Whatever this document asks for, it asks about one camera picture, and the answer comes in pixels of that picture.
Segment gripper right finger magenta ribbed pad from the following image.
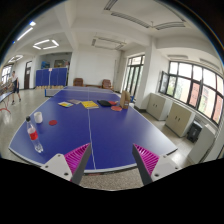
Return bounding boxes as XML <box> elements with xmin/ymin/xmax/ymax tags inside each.
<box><xmin>131</xmin><ymin>143</ymin><xmax>183</xmax><ymax>187</ymax></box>

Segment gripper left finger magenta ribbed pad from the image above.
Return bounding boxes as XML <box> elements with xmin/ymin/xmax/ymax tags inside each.
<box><xmin>41</xmin><ymin>142</ymin><xmax>93</xmax><ymax>186</ymax></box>

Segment small red round lid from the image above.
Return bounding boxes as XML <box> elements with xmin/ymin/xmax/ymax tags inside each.
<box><xmin>49</xmin><ymin>120</ymin><xmax>57</xmax><ymax>126</ymax></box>

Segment clear bottle red label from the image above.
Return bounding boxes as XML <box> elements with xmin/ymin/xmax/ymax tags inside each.
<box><xmin>26</xmin><ymin>116</ymin><xmax>43</xmax><ymax>153</ymax></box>

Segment near beige cabinet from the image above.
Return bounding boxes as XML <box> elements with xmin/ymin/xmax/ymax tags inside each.
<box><xmin>166</xmin><ymin>103</ymin><xmax>195</xmax><ymax>137</ymax></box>

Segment beige cabinet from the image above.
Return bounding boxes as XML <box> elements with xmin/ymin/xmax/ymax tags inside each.
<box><xmin>166</xmin><ymin>103</ymin><xmax>195</xmax><ymax>137</ymax></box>
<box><xmin>146</xmin><ymin>93</ymin><xmax>172</xmax><ymax>121</ymax></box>

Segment blue table tennis table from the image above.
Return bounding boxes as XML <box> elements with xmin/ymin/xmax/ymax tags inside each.
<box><xmin>9</xmin><ymin>87</ymin><xmax>177</xmax><ymax>173</ymax></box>

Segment white paper cup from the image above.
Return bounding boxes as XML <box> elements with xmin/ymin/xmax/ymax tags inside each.
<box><xmin>34</xmin><ymin>112</ymin><xmax>43</xmax><ymax>124</ymax></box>

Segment colourful picture book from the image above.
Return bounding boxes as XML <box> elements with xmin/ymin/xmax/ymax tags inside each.
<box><xmin>58</xmin><ymin>102</ymin><xmax>73</xmax><ymax>108</ymax></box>

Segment far beige cabinet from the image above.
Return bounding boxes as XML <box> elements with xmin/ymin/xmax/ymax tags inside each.
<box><xmin>146</xmin><ymin>93</ymin><xmax>172</xmax><ymax>121</ymax></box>

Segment black bin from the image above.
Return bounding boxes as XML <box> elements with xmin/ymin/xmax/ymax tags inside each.
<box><xmin>187</xmin><ymin>121</ymin><xmax>202</xmax><ymax>142</ymax></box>

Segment yellow book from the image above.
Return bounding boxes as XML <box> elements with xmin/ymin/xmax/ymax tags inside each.
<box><xmin>81</xmin><ymin>101</ymin><xmax>99</xmax><ymax>109</ymax></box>

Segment grey flat booklet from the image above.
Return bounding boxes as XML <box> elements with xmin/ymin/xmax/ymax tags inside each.
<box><xmin>68</xmin><ymin>99</ymin><xmax>81</xmax><ymax>105</ymax></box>

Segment red table tennis paddle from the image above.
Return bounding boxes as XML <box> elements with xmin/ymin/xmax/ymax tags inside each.
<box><xmin>111</xmin><ymin>106</ymin><xmax>122</xmax><ymax>111</ymax></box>

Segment black pouch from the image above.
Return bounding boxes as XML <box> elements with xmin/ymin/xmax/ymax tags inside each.
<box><xmin>97</xmin><ymin>100</ymin><xmax>112</xmax><ymax>107</ymax></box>

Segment left brown armchair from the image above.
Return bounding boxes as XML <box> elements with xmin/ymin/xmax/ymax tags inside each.
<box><xmin>73</xmin><ymin>78</ymin><xmax>84</xmax><ymax>87</ymax></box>

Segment brown armchair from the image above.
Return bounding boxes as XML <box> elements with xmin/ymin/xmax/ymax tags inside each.
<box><xmin>102</xmin><ymin>79</ymin><xmax>112</xmax><ymax>89</ymax></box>
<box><xmin>73</xmin><ymin>78</ymin><xmax>84</xmax><ymax>87</ymax></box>

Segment right brown armchair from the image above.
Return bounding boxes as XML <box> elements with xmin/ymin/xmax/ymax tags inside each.
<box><xmin>102</xmin><ymin>79</ymin><xmax>112</xmax><ymax>89</ymax></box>

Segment blue folded tennis tables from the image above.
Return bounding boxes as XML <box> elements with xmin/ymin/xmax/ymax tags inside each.
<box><xmin>35</xmin><ymin>68</ymin><xmax>67</xmax><ymax>87</ymax></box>

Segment person in dark shorts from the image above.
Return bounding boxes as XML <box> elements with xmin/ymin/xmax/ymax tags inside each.
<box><xmin>11</xmin><ymin>71</ymin><xmax>21</xmax><ymax>105</ymax></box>

